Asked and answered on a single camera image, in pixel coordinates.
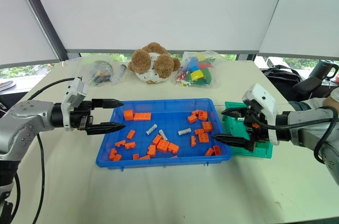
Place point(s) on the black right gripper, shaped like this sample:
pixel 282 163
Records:
pixel 255 128

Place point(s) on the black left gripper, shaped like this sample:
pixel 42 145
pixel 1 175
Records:
pixel 79 118

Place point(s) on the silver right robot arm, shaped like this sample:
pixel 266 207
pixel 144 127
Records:
pixel 304 126

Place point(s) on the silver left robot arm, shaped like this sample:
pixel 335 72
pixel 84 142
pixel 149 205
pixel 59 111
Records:
pixel 25 120

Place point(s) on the green plastic tray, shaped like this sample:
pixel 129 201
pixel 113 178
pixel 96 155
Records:
pixel 234 128

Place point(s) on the bag of colourful toys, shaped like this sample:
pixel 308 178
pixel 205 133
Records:
pixel 197 71

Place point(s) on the long orange toy brick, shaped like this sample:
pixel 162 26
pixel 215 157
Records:
pixel 142 116

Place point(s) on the blue plastic tray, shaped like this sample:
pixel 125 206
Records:
pixel 143 134

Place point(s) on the clear bag of dark parts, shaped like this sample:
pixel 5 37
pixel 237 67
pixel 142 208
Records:
pixel 100 73

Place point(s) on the brown teddy bear plush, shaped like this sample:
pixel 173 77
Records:
pixel 141 61

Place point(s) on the black backpack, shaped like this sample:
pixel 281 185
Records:
pixel 280 78

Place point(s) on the person in grey clothes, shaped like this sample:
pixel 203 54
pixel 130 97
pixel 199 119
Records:
pixel 315 102

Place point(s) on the black chair armrest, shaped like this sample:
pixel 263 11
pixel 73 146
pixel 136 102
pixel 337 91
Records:
pixel 308 85

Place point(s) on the black kettle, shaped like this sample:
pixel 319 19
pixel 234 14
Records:
pixel 324 67

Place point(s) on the white roller blind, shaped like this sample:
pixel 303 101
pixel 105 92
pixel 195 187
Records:
pixel 307 17
pixel 159 9
pixel 18 22

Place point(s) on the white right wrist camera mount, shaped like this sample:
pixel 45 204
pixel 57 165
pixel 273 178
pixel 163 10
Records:
pixel 260 99

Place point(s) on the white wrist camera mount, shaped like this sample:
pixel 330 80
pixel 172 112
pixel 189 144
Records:
pixel 75 90
pixel 260 99

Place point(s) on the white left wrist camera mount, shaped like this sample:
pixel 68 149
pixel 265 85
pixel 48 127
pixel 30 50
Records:
pixel 75 90

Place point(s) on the dark window frame pillar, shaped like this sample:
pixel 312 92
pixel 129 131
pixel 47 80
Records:
pixel 42 12

